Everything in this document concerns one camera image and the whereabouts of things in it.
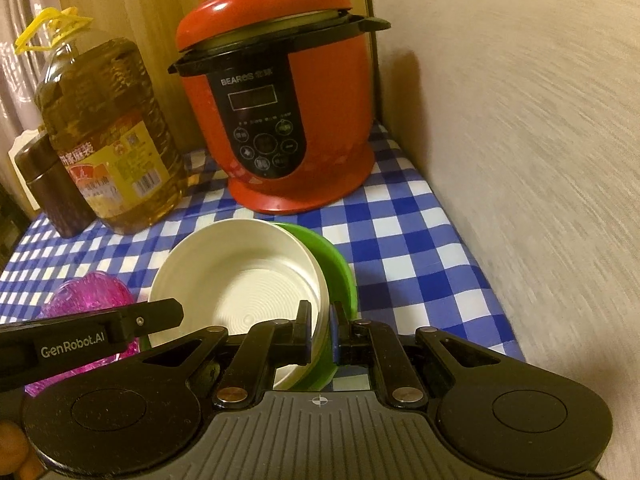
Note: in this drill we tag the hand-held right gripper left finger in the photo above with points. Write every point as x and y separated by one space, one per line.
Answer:
304 332

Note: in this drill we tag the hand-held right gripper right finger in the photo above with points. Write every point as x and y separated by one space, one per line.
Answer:
337 335

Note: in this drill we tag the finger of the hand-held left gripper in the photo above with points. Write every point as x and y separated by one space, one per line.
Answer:
150 317

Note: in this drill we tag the green plastic bowl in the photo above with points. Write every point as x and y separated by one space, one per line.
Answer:
342 280

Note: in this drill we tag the white ceramic bowl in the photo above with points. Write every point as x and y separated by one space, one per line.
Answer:
240 270

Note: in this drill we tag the person's left hand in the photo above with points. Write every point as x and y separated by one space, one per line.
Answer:
10 447

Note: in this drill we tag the blue white checked tablecloth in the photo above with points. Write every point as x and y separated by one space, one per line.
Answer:
415 240

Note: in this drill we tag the brown cylindrical canister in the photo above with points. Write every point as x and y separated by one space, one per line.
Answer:
55 195

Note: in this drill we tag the large cooking oil bottle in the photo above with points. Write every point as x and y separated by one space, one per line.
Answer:
110 125

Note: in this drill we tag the white wooden chair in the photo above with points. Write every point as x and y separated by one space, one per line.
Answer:
22 140

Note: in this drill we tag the red electric pressure cooker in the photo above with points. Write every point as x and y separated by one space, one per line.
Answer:
280 110

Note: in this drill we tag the beige curtain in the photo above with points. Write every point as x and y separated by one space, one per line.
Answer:
20 60

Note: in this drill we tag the wooden wall panel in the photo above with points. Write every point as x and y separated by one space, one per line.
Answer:
125 0

